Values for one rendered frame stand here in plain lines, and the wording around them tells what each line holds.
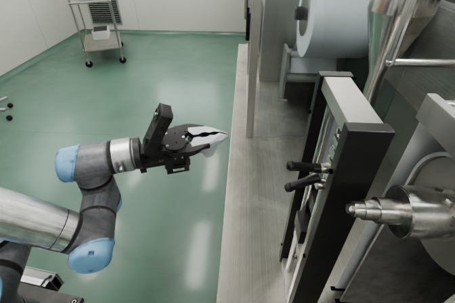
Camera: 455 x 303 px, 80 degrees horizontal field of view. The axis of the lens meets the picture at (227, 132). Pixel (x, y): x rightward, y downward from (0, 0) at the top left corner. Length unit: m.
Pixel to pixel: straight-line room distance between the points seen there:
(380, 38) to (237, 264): 0.67
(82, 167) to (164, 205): 1.52
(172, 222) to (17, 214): 1.52
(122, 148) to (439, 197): 0.53
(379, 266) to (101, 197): 0.59
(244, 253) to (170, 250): 1.12
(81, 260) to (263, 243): 0.47
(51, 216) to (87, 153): 0.14
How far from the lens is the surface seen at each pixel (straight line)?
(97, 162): 0.62
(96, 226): 0.61
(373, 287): 0.75
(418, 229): 0.39
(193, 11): 5.69
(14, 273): 0.84
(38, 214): 0.57
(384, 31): 0.75
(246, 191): 0.95
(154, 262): 1.88
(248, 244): 0.83
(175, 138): 0.61
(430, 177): 0.46
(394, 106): 1.21
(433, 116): 0.39
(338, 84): 0.42
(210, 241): 1.89
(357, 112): 0.36
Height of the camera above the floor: 1.61
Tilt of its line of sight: 36 degrees down
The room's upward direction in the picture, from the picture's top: straight up
